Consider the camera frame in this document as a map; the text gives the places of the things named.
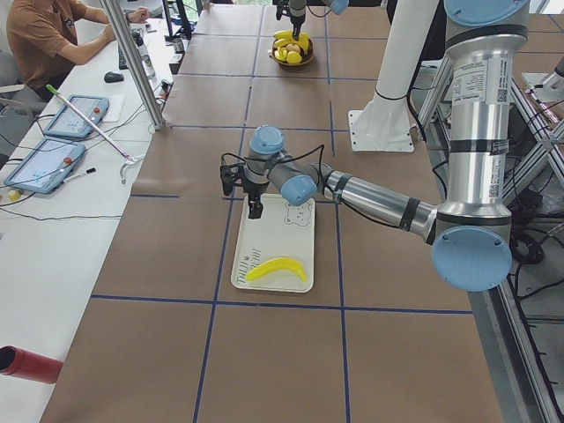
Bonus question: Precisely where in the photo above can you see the red fire extinguisher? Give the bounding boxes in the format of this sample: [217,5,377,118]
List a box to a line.
[1,345,63,384]

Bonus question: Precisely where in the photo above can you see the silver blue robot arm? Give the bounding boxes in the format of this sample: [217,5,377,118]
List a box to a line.
[288,0,349,41]
[220,1,529,292]

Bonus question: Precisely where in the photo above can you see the blue teach pendant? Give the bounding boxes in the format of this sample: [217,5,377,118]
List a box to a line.
[44,94,109,140]
[4,137,86,194]

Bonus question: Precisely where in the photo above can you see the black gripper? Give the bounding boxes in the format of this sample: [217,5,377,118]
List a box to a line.
[242,176,267,219]
[288,0,306,41]

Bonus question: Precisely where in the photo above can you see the aluminium frame post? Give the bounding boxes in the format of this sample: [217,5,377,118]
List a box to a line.
[100,0,165,130]

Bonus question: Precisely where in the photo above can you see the black computer mouse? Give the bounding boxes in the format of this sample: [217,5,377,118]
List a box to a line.
[104,71,124,84]

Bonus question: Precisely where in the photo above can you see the brown wicker basket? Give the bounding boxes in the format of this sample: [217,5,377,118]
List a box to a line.
[270,37,314,67]

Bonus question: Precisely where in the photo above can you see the yellow lemon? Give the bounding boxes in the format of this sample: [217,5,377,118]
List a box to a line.
[273,48,302,66]

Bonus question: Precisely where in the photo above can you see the steel cup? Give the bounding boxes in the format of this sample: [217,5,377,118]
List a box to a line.
[172,38,185,55]

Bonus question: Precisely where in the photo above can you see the greenish yellow banana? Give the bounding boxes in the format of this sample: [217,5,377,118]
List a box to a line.
[245,256,308,281]

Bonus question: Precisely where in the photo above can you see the seated person brown shirt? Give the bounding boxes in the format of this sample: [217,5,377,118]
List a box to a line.
[7,0,148,92]

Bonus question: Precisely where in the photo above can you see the white bear tray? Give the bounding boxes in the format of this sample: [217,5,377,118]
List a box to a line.
[231,194,315,293]

